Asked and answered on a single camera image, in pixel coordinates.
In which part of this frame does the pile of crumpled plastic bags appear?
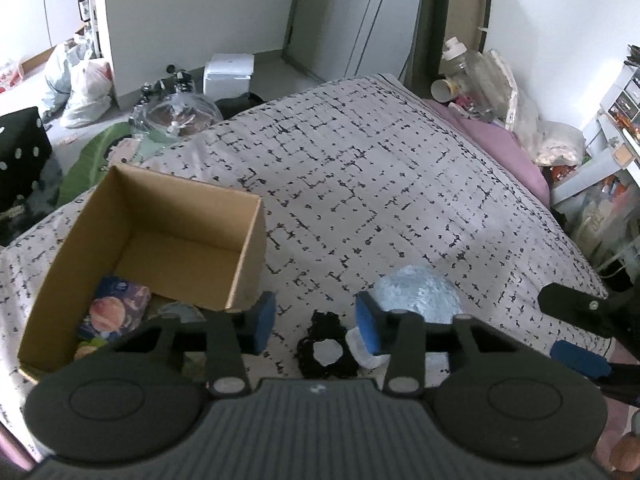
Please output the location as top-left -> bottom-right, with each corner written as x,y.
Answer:
492,49 -> 587,167

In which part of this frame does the bed with patterned cover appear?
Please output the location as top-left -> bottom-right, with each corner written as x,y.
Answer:
0,74 -> 614,463

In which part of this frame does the white drawer shelf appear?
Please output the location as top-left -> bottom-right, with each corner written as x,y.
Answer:
549,57 -> 640,261

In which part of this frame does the paper cup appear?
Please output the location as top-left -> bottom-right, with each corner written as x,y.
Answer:
430,78 -> 462,103

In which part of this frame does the clear large water bottle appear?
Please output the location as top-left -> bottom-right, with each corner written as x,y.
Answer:
442,37 -> 502,117

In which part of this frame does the small grey-blue plush toy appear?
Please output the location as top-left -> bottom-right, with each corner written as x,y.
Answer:
157,302 -> 207,325

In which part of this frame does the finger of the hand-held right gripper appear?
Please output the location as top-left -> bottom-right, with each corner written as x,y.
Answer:
552,339 -> 640,407
538,282 -> 640,339

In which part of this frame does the burger plush toy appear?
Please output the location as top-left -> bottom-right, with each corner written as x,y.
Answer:
74,334 -> 110,362

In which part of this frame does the brown folding table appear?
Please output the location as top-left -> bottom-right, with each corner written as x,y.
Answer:
439,0 -> 494,61

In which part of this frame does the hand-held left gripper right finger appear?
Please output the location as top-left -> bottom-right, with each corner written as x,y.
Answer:
355,291 -> 527,398

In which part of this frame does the white plastic bag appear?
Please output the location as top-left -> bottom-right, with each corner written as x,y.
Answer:
61,58 -> 114,129

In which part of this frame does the pale blue plastic bag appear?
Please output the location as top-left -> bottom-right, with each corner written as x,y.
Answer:
39,41 -> 96,117

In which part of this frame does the green cloth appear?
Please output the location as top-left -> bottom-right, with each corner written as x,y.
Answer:
56,122 -> 135,207

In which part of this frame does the pink pillow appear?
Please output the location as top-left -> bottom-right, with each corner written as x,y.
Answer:
424,99 -> 552,202

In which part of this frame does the black tripod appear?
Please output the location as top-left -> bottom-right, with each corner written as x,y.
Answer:
139,63 -> 197,107

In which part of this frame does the black fuzzy scrunchie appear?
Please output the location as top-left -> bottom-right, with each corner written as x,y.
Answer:
297,311 -> 359,381

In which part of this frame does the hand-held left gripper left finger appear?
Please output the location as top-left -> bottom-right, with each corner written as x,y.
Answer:
106,291 -> 277,399

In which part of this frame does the brown cardboard box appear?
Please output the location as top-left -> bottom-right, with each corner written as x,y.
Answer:
17,163 -> 269,374

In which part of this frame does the black dice stool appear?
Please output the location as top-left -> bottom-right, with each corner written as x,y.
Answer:
0,106 -> 54,212

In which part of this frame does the colourful snack packet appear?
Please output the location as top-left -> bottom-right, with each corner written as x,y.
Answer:
76,276 -> 153,344

